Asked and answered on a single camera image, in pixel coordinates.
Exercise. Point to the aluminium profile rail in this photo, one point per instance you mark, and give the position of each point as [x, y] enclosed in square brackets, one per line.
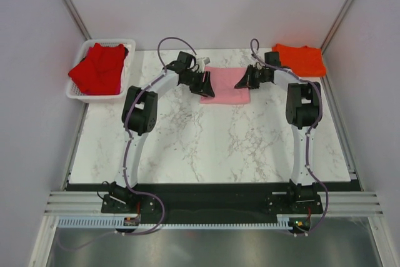
[349, 203]

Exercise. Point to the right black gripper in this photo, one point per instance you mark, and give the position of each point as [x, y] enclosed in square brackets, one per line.
[247, 80]

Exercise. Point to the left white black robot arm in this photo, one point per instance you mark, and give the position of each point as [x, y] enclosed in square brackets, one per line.
[139, 117]

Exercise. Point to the pink t shirt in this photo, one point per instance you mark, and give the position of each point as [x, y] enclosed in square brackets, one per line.
[223, 81]

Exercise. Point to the folded orange t shirt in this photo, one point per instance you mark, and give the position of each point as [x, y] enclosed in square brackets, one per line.
[304, 61]

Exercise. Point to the red t shirt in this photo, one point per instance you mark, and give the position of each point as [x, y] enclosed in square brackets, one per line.
[99, 73]

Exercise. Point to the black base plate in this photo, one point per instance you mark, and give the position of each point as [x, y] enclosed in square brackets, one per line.
[269, 198]

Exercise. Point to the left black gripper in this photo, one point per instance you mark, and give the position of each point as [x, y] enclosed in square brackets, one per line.
[206, 87]

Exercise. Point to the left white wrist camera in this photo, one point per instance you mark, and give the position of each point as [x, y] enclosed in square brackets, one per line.
[202, 63]

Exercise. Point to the white slotted cable duct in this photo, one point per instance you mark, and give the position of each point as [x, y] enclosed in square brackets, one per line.
[120, 222]

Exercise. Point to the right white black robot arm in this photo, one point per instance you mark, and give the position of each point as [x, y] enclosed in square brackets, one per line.
[303, 113]

